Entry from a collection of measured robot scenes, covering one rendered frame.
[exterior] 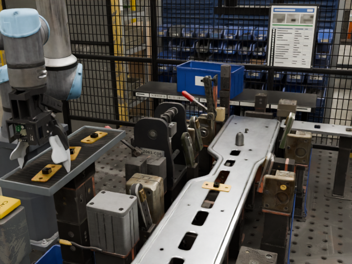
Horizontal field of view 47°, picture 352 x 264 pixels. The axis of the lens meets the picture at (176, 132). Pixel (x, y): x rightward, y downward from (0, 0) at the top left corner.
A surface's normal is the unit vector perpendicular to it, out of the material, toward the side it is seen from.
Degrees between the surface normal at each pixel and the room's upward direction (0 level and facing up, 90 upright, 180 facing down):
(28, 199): 90
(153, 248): 0
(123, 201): 0
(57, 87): 97
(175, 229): 0
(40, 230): 90
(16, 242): 90
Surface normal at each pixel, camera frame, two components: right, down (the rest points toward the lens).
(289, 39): -0.33, 0.35
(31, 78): 0.53, 0.31
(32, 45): 0.71, 0.25
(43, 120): 0.98, 0.06
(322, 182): -0.01, -0.93
